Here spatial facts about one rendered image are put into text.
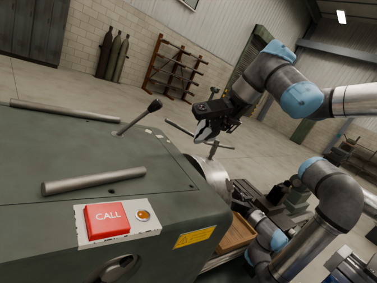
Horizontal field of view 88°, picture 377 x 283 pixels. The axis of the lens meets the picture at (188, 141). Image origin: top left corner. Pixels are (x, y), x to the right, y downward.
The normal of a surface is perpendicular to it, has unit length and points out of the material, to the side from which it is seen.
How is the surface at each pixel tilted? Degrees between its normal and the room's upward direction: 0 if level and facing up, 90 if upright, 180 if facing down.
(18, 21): 90
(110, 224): 0
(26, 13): 90
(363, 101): 108
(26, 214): 0
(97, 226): 0
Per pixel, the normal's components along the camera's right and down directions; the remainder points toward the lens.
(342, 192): -0.47, -0.47
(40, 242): 0.40, -0.85
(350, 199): -0.16, -0.29
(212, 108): 0.11, -0.61
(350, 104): -0.76, 0.28
